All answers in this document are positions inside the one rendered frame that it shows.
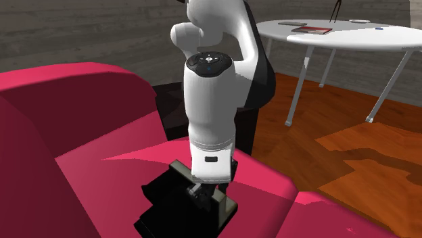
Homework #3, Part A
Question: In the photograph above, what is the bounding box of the dark robot stand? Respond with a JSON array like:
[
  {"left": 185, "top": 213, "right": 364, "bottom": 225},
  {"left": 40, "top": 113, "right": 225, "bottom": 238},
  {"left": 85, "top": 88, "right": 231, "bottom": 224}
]
[{"left": 152, "top": 81, "right": 260, "bottom": 156}]

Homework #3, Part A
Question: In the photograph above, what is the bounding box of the red sofa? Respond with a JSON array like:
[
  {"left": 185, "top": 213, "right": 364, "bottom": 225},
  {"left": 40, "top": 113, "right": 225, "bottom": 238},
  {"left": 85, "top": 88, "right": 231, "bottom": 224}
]
[{"left": 0, "top": 62, "right": 402, "bottom": 238}]

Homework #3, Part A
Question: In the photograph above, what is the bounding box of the white oval table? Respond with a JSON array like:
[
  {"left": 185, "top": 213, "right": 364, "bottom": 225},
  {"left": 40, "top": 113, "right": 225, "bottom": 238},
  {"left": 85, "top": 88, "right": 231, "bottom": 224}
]
[{"left": 256, "top": 0, "right": 422, "bottom": 127}]

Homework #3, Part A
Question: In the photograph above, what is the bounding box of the black flat slab, grey edge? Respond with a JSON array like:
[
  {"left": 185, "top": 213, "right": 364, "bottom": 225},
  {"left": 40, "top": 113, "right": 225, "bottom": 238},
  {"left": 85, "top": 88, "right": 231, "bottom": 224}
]
[{"left": 133, "top": 159, "right": 239, "bottom": 238}]

